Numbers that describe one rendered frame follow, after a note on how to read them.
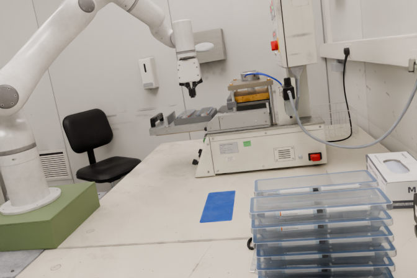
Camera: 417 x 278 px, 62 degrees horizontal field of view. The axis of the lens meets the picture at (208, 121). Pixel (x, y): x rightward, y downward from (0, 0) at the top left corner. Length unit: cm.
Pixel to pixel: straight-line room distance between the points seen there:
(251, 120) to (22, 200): 85
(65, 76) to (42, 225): 236
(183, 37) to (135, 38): 161
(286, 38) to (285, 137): 38
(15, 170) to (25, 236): 21
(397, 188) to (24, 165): 108
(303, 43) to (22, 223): 111
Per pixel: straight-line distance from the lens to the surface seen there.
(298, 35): 136
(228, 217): 109
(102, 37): 320
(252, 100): 142
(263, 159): 141
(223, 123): 138
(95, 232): 119
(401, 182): 98
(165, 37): 158
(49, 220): 114
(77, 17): 126
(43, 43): 127
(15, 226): 121
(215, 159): 142
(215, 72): 292
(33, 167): 126
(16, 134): 124
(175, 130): 147
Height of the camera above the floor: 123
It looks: 10 degrees down
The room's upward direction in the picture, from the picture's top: 9 degrees counter-clockwise
